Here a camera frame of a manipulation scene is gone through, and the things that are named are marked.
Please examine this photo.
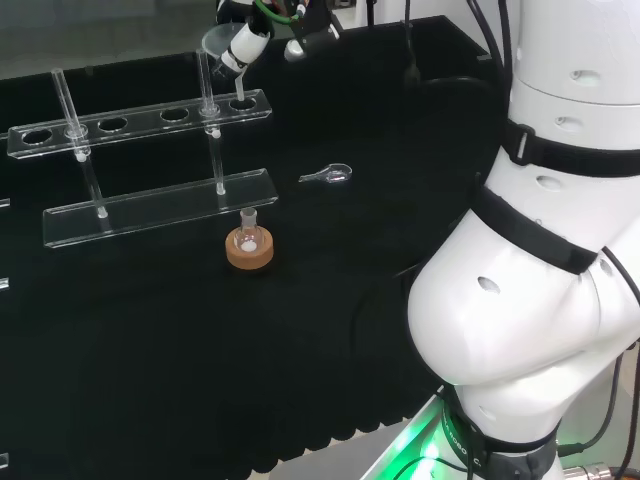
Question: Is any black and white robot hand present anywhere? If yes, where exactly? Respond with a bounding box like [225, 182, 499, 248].
[216, 0, 342, 76]

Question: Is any clear plastic funnel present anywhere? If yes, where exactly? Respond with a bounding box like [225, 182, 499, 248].
[200, 22, 247, 105]

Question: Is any clear glass weighing funnel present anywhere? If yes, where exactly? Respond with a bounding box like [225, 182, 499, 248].
[297, 161, 355, 187]

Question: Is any clear acrylic funnel stand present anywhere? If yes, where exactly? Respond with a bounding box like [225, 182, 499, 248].
[6, 67, 279, 250]

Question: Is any small round-bottom glass flask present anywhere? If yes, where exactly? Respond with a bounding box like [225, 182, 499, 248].
[234, 207, 265, 254]

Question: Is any black bench cloth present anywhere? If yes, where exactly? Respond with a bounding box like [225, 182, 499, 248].
[0, 14, 504, 480]

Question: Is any pale board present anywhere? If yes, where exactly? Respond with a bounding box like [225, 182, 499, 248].
[355, 394, 454, 480]

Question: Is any green cable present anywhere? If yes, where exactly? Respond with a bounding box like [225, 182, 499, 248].
[253, 0, 308, 24]

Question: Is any black cable with plug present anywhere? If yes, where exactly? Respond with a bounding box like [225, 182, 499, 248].
[402, 0, 423, 87]

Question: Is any cork ring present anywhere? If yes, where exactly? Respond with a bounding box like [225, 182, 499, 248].
[224, 227, 277, 273]

